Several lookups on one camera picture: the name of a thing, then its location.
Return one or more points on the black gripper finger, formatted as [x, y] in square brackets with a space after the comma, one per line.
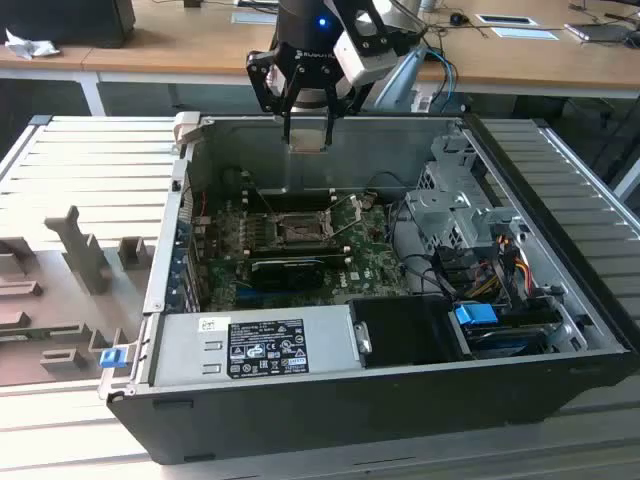
[259, 85]
[328, 127]

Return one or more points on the square CPU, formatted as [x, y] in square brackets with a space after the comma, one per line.
[307, 140]

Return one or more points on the thin metal locking lever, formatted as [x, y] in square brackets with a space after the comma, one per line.
[269, 204]

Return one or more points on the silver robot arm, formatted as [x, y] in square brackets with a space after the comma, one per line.
[400, 75]

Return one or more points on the white-clipped RAM slot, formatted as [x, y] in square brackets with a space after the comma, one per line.
[300, 202]
[300, 193]
[310, 252]

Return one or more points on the black RAM slot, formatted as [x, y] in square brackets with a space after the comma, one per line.
[332, 258]
[300, 198]
[300, 207]
[310, 246]

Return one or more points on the CPU socket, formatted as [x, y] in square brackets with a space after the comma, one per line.
[300, 227]

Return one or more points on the blue expansion slot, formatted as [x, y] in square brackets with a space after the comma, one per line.
[247, 294]

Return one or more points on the wooden office desk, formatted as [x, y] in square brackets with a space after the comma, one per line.
[200, 45]
[40, 65]

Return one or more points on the round coin cell battery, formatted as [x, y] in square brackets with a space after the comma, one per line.
[368, 200]

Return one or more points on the silver drive cage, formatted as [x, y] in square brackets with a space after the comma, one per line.
[440, 210]

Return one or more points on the black computer mouse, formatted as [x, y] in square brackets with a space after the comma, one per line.
[457, 19]

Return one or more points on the green motherboard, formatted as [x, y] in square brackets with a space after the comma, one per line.
[370, 270]

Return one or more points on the RAM stick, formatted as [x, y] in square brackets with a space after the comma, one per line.
[285, 277]

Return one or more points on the black computer box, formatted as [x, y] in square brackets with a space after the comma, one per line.
[65, 20]

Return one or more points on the silver power supply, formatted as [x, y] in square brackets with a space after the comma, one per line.
[330, 340]

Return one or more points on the crumpled white paper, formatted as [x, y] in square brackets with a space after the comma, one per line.
[30, 45]

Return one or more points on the hard disk in blue carrier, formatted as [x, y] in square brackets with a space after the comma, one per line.
[475, 315]

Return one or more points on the grey closed laptop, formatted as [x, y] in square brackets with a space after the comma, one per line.
[600, 32]

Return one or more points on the open black PC case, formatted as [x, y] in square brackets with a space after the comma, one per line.
[300, 420]

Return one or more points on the blue case latch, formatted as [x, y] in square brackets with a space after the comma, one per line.
[112, 358]

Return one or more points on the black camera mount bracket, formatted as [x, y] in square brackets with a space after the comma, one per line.
[372, 25]

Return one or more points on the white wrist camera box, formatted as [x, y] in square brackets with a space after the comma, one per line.
[367, 65]

